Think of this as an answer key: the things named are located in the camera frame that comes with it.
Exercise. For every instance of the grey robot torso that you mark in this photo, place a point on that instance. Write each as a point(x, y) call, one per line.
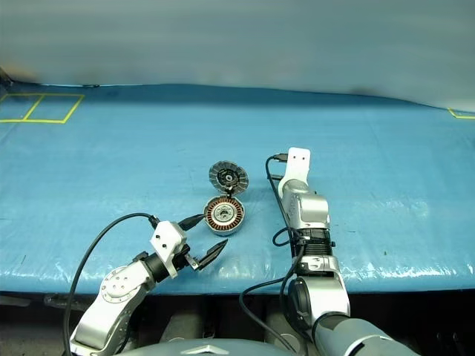
point(208, 350)

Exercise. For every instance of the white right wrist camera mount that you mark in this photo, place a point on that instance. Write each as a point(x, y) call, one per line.
point(297, 167)

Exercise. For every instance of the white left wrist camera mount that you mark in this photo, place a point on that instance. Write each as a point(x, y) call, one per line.
point(167, 241)

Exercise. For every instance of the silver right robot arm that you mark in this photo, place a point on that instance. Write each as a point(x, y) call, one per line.
point(315, 211)

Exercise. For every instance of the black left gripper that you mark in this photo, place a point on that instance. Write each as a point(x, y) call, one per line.
point(183, 259)

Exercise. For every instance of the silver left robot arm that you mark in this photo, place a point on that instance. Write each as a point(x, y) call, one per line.
point(118, 293)

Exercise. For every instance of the round silver spoked motor lid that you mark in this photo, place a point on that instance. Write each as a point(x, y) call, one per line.
point(241, 180)

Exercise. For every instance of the silver motor housing copper windings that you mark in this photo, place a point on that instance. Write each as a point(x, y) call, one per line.
point(213, 220)

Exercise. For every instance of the blue plastic table cover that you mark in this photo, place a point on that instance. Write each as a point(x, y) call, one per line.
point(111, 167)

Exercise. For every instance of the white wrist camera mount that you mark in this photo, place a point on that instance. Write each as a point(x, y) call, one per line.
point(167, 241)
point(297, 167)

